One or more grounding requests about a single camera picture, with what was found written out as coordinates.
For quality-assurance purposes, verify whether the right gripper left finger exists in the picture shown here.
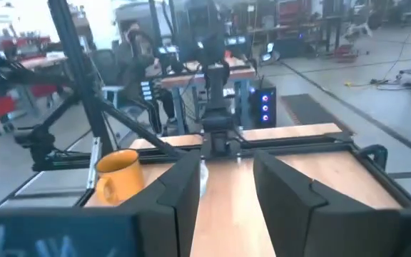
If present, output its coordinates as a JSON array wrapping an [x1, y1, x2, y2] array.
[[119, 149, 202, 257]]

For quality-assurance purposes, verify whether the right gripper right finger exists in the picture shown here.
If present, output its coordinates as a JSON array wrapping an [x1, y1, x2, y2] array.
[[253, 149, 378, 257]]

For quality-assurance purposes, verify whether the wooden workbench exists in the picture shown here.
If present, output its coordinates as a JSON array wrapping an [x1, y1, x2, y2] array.
[[161, 59, 257, 136]]

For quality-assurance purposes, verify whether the yellow mug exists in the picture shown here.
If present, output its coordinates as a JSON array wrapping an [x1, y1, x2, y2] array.
[[94, 148, 146, 208]]

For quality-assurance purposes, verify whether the person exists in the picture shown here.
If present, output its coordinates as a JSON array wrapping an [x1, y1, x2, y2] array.
[[114, 20, 176, 135]]

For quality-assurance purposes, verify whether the computer tower with lights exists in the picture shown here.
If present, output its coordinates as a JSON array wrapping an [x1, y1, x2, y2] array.
[[250, 86, 278, 129]]

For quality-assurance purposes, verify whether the dark office chair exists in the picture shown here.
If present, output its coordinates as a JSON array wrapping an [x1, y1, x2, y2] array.
[[90, 49, 125, 108]]

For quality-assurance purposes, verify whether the red tool cabinet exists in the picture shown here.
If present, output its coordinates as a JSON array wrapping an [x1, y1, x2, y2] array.
[[0, 35, 62, 119]]

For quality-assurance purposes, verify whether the silver frame bracket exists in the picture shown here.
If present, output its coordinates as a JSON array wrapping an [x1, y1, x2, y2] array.
[[86, 136, 102, 191]]

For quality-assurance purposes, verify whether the black frame hook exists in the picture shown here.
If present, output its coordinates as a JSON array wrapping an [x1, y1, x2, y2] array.
[[360, 143, 389, 171]]

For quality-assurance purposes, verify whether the yellow cable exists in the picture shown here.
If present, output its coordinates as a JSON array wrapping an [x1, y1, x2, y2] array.
[[344, 79, 400, 90]]

